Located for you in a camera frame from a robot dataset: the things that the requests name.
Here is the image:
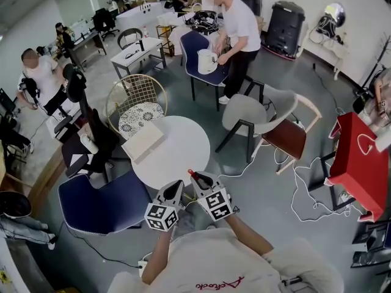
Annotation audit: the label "person's white shirt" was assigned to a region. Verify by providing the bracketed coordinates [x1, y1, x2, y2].
[106, 227, 345, 293]

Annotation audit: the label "pink cloth table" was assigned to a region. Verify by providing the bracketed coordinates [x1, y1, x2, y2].
[169, 9, 227, 57]

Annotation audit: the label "white kettle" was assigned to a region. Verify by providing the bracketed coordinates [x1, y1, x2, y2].
[197, 49, 219, 74]

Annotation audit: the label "round mirror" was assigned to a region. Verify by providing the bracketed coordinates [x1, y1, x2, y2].
[324, 2, 346, 24]

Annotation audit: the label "white cord with plug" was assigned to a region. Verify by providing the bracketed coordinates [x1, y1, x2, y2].
[357, 134, 375, 155]

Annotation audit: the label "floral seat cushion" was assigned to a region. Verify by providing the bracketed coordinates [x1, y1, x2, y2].
[118, 101, 166, 140]

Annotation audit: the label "white bottle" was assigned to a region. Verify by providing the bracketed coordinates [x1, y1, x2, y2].
[79, 132, 98, 154]

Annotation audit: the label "white paper sheet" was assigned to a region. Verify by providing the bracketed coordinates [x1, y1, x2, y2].
[69, 153, 94, 168]

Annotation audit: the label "black swivel chair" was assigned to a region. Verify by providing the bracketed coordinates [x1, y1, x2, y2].
[92, 7, 120, 41]

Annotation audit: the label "person's right forearm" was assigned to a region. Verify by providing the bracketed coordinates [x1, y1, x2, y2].
[224, 215, 274, 256]

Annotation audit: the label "cream flat box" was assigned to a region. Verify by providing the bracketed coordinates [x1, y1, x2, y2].
[121, 121, 167, 164]

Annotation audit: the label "black metal shelf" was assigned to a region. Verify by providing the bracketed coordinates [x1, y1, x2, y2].
[351, 221, 391, 268]

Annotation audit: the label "black bag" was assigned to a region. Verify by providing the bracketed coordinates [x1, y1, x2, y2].
[316, 13, 340, 42]

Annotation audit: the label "gold wire chair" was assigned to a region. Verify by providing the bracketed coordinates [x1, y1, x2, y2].
[105, 74, 168, 140]

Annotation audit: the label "grey armchair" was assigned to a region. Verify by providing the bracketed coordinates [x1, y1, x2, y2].
[215, 79, 299, 155]

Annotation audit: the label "black coat rack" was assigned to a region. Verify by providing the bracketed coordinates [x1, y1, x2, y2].
[362, 32, 391, 88]

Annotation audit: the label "small red object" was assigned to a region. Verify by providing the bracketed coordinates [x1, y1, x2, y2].
[187, 168, 203, 185]

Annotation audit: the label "person's grey trousers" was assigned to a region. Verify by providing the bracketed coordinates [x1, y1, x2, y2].
[175, 209, 199, 244]

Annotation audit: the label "white desk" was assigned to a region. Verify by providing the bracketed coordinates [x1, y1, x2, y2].
[110, 37, 167, 79]

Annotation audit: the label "brown seat wooden chair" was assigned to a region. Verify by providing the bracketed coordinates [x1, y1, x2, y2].
[252, 95, 323, 175]

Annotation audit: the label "red paper bag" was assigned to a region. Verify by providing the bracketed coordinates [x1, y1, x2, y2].
[323, 112, 390, 222]

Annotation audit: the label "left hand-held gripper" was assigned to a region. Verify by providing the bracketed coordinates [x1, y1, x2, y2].
[144, 179, 185, 233]

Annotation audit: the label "white low cabinet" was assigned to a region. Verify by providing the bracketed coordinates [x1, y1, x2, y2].
[45, 108, 83, 140]

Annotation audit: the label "pile of black cables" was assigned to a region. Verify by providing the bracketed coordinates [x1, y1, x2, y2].
[185, 10, 219, 32]

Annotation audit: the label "black office chair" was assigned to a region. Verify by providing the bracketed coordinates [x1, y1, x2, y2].
[54, 63, 122, 183]

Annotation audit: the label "black power cable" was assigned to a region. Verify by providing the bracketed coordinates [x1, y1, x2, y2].
[62, 221, 140, 268]

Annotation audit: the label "white vanity table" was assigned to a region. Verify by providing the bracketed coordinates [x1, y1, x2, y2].
[305, 31, 351, 81]

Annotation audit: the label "blue padded chair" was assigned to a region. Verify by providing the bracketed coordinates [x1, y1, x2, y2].
[179, 30, 232, 112]
[57, 171, 153, 236]

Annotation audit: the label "tall black bin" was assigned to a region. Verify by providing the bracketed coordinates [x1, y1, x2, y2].
[262, 1, 306, 57]

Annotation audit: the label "dark desk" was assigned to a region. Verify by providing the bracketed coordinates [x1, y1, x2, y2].
[68, 31, 108, 70]

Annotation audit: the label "person's left forearm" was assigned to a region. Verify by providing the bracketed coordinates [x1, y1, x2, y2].
[141, 232, 172, 285]

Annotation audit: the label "black round-back chair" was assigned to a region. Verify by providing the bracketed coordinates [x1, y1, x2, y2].
[117, 27, 144, 50]

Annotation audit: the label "round white table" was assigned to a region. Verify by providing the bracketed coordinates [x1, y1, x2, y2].
[130, 115, 211, 203]

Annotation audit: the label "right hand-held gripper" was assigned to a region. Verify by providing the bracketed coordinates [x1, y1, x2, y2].
[189, 171, 235, 222]

